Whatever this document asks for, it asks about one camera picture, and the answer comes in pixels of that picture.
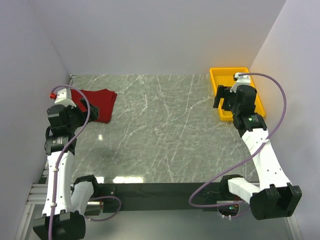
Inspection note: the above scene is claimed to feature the yellow plastic tray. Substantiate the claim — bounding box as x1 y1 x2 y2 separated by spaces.
209 67 266 122

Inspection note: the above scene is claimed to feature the red t shirt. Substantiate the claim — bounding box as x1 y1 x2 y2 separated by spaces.
70 88 117 124

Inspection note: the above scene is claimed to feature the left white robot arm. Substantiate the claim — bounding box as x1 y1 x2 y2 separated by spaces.
32 98 100 240

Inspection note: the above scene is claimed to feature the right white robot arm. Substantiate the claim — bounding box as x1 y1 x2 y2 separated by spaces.
213 85 302 220

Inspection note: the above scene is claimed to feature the black base beam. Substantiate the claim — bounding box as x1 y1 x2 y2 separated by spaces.
98 182 240 211

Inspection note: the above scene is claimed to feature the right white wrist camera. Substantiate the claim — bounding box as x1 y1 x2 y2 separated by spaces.
229 72 251 93

